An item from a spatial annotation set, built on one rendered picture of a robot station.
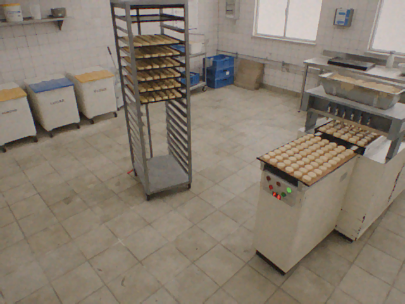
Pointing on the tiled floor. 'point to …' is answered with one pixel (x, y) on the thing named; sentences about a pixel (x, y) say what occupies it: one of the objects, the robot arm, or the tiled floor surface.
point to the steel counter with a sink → (393, 75)
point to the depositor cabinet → (367, 186)
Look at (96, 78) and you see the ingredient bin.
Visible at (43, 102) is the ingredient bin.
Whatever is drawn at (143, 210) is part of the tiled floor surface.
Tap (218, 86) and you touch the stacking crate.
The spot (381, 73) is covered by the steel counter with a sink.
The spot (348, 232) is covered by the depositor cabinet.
